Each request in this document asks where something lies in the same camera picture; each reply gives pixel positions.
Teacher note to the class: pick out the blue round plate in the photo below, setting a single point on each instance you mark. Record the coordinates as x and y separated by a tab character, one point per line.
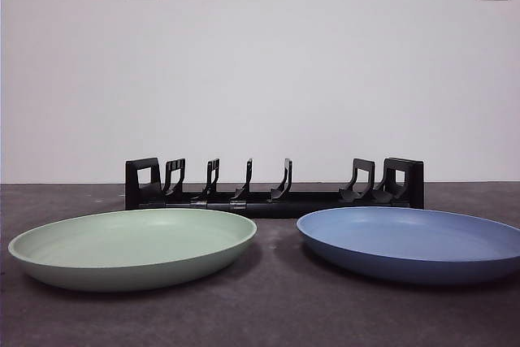
406	241

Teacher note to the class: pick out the green round plate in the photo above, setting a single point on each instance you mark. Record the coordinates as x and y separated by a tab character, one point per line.
122	241

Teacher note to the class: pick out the black plastic plate rack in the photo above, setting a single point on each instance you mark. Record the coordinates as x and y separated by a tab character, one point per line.
268	209

